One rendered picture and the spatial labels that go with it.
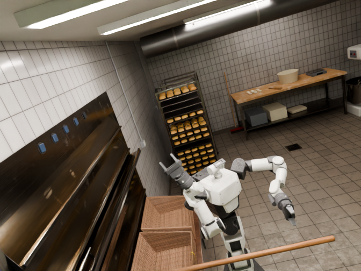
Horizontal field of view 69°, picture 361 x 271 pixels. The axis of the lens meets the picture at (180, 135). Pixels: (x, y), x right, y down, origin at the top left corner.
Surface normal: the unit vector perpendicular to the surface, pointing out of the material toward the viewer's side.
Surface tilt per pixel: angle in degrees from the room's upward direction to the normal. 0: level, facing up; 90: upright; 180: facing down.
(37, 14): 90
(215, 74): 90
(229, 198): 90
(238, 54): 90
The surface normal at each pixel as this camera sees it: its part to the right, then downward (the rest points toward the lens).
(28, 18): 0.00, 0.34
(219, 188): 0.18, -0.54
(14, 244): 0.81, -0.55
